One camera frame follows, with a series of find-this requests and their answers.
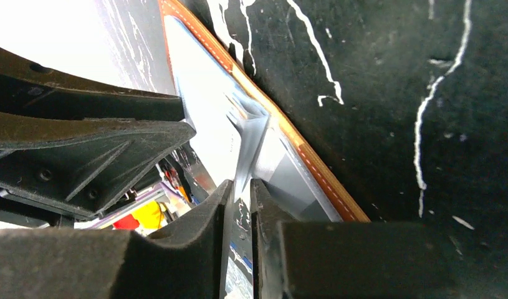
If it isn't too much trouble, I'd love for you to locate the brown leather card holder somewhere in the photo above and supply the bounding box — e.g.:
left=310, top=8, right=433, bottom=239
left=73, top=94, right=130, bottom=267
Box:
left=158, top=1, right=369, bottom=222

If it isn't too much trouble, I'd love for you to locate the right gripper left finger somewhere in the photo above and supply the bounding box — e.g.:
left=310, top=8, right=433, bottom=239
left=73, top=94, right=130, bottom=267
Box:
left=0, top=180, right=233, bottom=298

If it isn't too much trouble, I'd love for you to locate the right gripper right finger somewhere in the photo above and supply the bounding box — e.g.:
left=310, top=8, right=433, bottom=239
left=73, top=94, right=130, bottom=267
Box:
left=251, top=179, right=461, bottom=298

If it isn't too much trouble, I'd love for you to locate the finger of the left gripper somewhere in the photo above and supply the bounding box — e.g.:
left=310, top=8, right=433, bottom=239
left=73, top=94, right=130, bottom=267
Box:
left=0, top=47, right=185, bottom=121
left=0, top=112, right=195, bottom=219

